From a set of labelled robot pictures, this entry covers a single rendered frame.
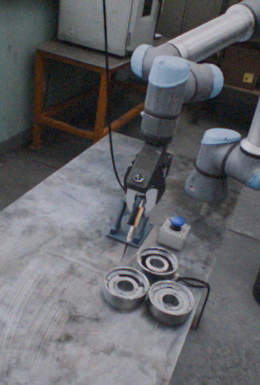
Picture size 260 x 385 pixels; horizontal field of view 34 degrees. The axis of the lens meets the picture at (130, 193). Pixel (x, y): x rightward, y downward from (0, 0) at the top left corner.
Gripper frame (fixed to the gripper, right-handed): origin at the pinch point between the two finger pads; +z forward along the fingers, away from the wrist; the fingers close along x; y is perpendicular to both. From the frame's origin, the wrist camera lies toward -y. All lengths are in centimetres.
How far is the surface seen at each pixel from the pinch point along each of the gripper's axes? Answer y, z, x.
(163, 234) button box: 14.3, 13.7, -4.5
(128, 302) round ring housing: -14.0, 14.0, -5.6
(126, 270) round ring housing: -4.9, 13.7, -1.2
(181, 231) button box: 17.2, 12.6, -8.8
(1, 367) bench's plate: -38.3, 16.8, 9.7
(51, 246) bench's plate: -3.3, 16.9, 20.4
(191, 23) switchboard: 374, 11, 82
